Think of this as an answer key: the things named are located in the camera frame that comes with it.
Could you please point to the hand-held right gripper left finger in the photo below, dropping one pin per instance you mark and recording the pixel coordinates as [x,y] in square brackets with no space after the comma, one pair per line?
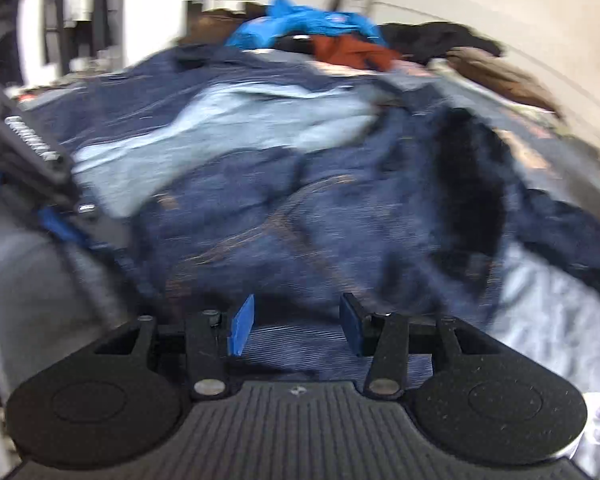
[241,325]

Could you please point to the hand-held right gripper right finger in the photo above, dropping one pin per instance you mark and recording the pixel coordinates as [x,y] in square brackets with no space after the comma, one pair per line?
[352,325]

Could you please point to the dark blue denim jacket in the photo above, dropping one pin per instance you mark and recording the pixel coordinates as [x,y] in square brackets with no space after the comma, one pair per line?
[330,200]

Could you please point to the stack of folded brown clothes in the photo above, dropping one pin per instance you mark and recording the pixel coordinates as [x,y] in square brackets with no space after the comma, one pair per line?
[500,75]

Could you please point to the white wardrobe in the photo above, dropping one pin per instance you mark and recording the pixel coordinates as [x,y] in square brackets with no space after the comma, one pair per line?
[150,5]

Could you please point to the grey patchwork quilt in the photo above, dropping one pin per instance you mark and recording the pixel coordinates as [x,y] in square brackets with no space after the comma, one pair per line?
[555,320]

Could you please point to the brown puffer coat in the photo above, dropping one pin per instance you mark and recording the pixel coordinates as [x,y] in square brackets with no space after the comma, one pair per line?
[215,22]

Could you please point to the rust orange sweater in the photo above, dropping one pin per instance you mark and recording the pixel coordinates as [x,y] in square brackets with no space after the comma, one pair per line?
[350,50]

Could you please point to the black jacket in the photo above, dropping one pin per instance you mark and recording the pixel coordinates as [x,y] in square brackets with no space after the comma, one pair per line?
[430,37]

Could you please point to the bright blue jacket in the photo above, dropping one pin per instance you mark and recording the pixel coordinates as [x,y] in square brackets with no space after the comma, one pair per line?
[320,20]

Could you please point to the white headboard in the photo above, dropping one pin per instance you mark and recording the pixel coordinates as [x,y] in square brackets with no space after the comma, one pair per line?
[480,10]

